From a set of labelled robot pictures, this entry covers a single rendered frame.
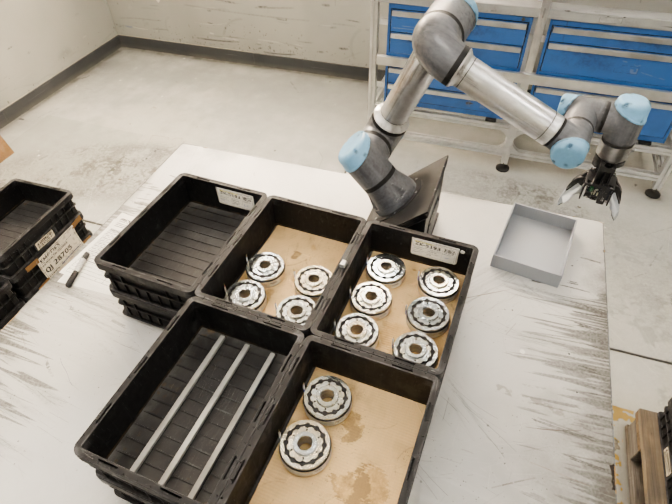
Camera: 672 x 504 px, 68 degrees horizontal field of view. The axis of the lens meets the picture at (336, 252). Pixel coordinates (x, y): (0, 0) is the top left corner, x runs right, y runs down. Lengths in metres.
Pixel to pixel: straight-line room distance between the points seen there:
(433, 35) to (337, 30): 2.81
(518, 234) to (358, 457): 0.95
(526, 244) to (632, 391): 0.91
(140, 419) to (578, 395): 1.02
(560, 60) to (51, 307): 2.49
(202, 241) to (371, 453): 0.77
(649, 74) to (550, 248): 1.47
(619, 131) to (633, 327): 1.36
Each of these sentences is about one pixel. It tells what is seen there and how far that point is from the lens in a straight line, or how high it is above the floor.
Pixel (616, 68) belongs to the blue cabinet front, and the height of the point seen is 0.68.
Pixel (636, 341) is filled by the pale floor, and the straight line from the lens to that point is 2.54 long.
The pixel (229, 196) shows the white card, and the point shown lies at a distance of 1.52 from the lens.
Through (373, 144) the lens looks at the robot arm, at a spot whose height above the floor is 1.01.
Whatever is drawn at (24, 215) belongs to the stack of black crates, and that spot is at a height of 0.49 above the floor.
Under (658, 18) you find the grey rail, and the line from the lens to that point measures 2.87.
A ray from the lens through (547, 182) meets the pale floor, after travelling 3.20.
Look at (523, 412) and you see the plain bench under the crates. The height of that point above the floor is 0.70.
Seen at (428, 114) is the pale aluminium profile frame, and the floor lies 0.30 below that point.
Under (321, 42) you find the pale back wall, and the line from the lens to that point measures 4.08.
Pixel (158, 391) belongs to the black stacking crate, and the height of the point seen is 0.83.
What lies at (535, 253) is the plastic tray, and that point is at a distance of 1.67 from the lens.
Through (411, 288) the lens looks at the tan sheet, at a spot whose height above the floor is 0.83.
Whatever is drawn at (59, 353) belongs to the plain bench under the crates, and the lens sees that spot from 1.55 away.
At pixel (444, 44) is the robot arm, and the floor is 1.36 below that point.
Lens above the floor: 1.83
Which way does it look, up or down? 46 degrees down
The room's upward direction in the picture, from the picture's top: 2 degrees counter-clockwise
